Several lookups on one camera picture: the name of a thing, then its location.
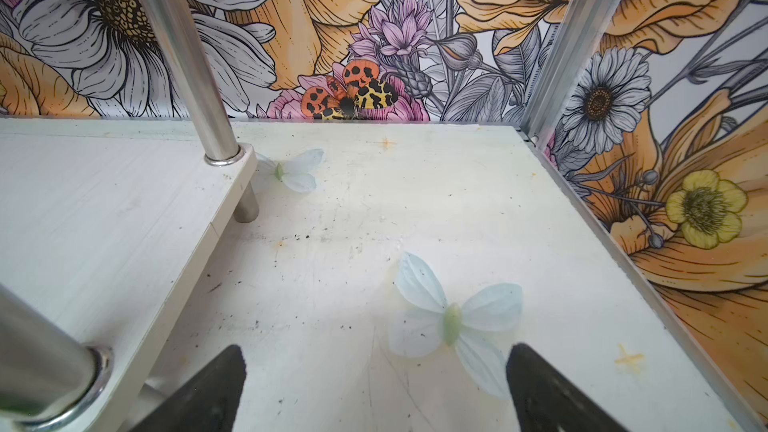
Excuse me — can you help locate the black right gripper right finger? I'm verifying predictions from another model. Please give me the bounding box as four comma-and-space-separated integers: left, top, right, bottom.
506, 343, 625, 432

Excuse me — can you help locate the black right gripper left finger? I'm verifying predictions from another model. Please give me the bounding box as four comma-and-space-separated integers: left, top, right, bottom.
131, 345, 247, 432

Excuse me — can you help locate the white two-tier metal shelf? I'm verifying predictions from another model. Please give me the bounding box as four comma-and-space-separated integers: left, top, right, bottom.
1, 0, 258, 431

